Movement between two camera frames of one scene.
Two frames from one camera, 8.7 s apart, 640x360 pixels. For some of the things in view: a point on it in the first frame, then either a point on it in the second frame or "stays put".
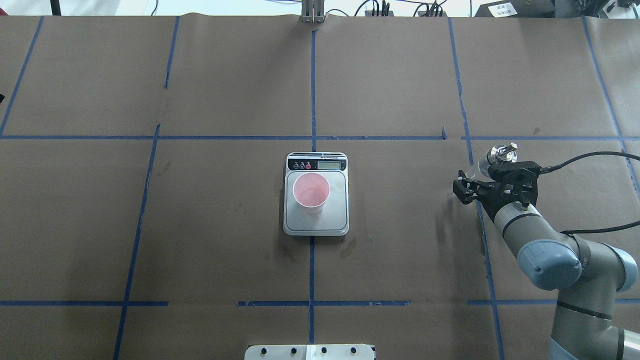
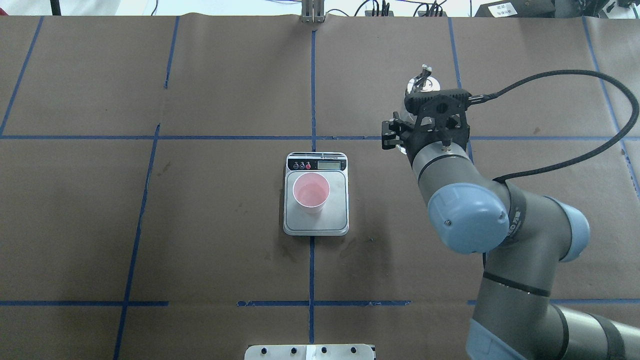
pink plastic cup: [310, 191] stays put
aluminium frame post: [312, 11] stays put
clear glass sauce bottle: [505, 153] -> [424, 81]
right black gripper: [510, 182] -> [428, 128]
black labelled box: [517, 8] stays put
